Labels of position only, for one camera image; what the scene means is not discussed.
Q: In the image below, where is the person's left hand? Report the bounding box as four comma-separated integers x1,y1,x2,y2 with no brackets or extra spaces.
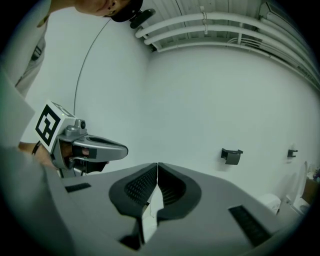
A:
61,141,90,159

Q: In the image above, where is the black wrist band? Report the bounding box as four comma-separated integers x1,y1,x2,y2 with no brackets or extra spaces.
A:
31,140,43,156

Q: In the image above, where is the person's left forearm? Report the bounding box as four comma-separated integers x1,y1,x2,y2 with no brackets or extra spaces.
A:
17,141,55,169

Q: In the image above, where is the white toilet with raised lid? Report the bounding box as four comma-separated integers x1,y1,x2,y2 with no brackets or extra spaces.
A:
284,161,312,217

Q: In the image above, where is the long thin black wall cable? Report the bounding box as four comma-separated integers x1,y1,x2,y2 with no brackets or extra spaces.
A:
73,17,112,117

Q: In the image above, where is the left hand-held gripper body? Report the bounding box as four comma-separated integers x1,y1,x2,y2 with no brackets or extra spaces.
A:
34,99,110,179

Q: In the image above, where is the brown cabinet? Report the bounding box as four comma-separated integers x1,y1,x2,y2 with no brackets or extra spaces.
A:
303,177,320,206

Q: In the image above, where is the thick white ceiling pipe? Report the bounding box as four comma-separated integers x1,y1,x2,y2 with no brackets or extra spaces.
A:
143,23,313,73
134,11,316,66

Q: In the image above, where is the black head camera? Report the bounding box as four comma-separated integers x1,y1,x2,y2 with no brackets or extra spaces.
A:
129,8,156,30

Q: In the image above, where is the black wall paper holder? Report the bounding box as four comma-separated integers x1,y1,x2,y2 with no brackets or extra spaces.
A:
220,147,244,166

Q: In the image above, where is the person's white shirt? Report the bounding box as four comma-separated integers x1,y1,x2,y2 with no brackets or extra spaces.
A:
0,11,51,151

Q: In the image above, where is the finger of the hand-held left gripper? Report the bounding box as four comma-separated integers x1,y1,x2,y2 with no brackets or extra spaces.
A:
86,134,126,147
74,139,129,161

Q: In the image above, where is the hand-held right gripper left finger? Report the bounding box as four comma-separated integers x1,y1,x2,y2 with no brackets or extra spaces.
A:
44,162,159,256

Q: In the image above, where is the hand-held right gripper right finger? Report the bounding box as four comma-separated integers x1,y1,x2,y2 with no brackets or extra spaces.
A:
146,162,287,256

